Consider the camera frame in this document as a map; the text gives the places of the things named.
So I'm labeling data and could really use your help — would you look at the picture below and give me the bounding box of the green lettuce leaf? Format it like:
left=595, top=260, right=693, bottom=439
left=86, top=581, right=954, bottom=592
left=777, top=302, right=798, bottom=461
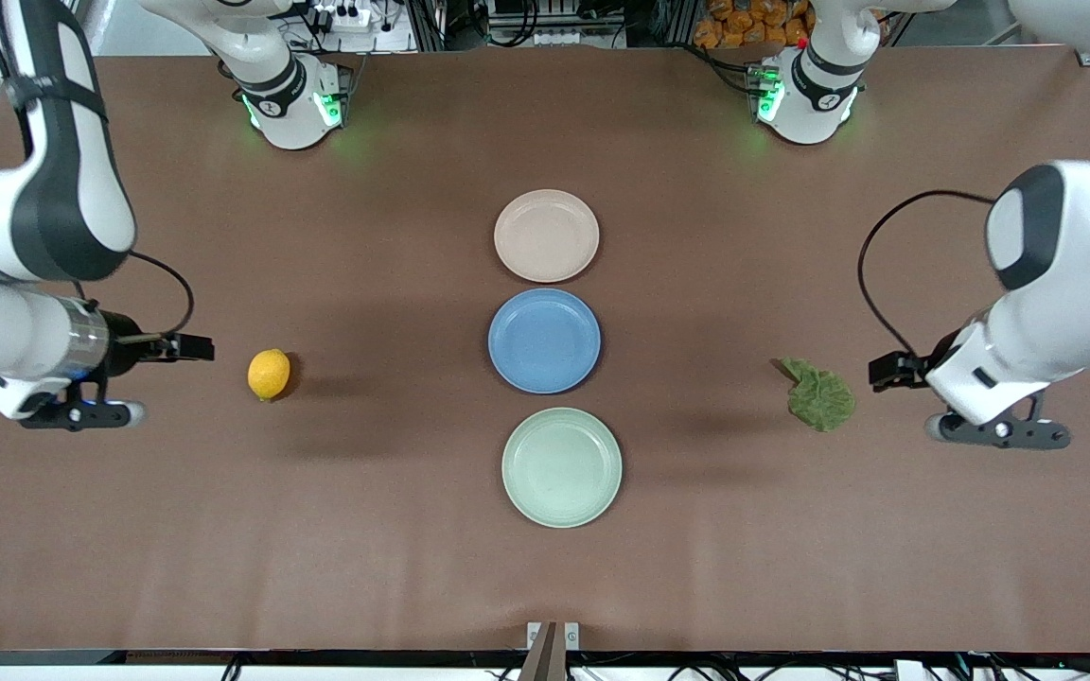
left=772, top=357, right=856, bottom=433

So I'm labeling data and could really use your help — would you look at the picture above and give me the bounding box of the yellow lemon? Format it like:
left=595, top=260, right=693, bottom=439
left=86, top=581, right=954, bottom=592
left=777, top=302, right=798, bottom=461
left=247, top=348, right=291, bottom=402

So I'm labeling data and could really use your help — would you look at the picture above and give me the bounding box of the pale green plate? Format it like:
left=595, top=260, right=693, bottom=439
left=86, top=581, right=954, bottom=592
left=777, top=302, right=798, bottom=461
left=501, top=407, right=624, bottom=529

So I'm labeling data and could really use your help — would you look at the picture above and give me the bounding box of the blue plate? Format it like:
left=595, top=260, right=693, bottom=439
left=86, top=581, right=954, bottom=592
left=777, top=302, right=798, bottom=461
left=488, top=288, right=602, bottom=395

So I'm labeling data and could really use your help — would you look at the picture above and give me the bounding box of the white power strip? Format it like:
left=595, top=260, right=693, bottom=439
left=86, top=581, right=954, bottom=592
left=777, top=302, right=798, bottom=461
left=311, top=3, right=373, bottom=31

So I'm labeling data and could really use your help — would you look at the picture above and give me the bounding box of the beige plate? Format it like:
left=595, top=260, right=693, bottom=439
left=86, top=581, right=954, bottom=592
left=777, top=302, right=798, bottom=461
left=494, top=189, right=601, bottom=284

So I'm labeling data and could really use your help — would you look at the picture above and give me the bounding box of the orange snack bag pile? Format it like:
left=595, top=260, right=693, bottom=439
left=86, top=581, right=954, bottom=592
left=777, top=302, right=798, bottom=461
left=694, top=0, right=813, bottom=50

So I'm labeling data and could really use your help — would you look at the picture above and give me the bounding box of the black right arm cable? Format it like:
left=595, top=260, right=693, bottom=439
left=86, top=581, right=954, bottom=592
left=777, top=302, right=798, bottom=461
left=124, top=250, right=196, bottom=343

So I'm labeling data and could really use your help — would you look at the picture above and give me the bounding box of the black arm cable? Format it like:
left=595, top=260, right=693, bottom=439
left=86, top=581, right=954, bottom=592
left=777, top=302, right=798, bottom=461
left=859, top=189, right=996, bottom=359
left=124, top=250, right=196, bottom=343

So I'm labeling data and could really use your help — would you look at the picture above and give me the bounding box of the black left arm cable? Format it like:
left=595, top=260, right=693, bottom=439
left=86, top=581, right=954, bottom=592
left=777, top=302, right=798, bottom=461
left=859, top=189, right=996, bottom=359

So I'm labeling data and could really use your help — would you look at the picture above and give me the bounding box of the black base cable bundle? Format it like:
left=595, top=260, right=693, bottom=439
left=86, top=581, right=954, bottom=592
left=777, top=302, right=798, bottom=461
left=694, top=43, right=765, bottom=97

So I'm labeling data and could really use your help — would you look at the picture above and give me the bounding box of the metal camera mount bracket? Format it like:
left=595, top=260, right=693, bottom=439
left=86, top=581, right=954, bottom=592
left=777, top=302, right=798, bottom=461
left=526, top=621, right=581, bottom=681

